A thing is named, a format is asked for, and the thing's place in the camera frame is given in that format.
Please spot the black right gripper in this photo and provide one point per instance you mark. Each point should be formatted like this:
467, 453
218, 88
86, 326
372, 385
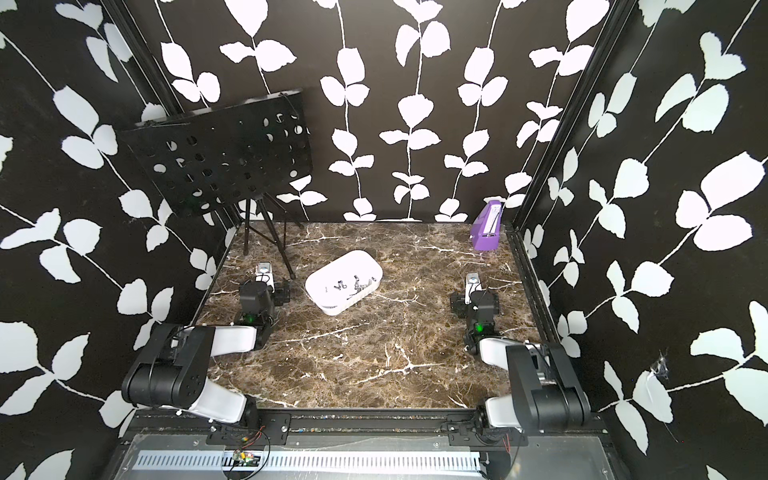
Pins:
458, 301

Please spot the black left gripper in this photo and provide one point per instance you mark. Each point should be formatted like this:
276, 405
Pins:
281, 293

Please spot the white plastic storage box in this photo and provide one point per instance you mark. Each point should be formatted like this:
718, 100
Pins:
320, 284

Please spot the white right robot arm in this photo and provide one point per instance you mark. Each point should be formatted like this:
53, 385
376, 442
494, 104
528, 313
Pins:
545, 393

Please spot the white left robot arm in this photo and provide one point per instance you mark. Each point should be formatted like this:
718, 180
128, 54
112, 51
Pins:
171, 370

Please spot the purple box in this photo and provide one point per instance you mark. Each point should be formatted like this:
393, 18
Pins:
485, 232

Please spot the black tripod music stand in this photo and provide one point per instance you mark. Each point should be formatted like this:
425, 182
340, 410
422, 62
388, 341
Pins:
209, 159

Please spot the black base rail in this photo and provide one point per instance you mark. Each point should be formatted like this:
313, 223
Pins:
460, 427

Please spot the white perforated cable duct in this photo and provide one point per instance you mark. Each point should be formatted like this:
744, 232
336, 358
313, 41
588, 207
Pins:
369, 462

